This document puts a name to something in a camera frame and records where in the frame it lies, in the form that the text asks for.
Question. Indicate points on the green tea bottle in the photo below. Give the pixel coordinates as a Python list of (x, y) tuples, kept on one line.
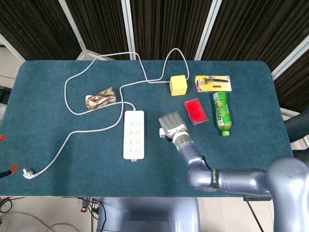
[(222, 113)]

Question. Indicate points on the razor in yellow package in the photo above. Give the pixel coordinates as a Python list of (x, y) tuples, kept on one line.
[(213, 83)]

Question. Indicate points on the dark slatted partition panel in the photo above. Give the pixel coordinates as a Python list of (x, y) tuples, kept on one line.
[(31, 26), (169, 24), (101, 24), (253, 29)]

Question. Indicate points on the small red black device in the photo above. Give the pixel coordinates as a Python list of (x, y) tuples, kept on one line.
[(83, 208)]

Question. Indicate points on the white power strip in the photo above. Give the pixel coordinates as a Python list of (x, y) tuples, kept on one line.
[(134, 135)]

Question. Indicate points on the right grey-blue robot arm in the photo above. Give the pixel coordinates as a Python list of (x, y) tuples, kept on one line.
[(241, 180)]

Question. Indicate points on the yellow sponge cube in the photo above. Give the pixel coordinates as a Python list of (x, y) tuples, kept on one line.
[(178, 85)]

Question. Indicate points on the dark grey rounded chair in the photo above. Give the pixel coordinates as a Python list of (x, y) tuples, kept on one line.
[(297, 125)]

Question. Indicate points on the orange black clamp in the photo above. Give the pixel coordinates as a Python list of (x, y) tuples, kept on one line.
[(2, 138), (12, 169)]

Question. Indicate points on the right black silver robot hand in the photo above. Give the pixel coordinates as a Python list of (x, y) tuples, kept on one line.
[(172, 122)]

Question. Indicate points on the grey-blue robot torso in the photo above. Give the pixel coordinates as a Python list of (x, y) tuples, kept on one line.
[(147, 215)]

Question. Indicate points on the blue table cloth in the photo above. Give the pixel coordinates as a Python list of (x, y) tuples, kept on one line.
[(96, 174)]

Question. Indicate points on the black desk control panel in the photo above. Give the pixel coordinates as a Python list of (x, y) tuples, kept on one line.
[(256, 199)]

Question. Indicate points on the gold red snack wrapper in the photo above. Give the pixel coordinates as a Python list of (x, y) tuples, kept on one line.
[(101, 98)]

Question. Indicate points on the red ink pad box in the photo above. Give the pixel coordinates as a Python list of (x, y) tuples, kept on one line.
[(196, 111)]

